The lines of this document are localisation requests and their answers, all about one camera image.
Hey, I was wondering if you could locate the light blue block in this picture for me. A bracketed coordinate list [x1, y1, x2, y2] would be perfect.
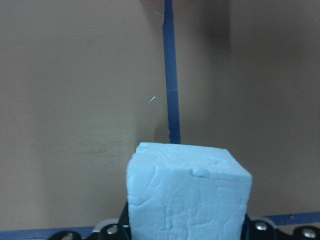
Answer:
[126, 142, 252, 240]

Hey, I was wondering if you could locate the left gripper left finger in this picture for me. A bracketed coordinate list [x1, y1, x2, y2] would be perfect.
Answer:
[117, 202, 131, 240]

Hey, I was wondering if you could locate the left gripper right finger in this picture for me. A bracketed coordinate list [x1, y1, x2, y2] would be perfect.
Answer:
[240, 213, 255, 240]

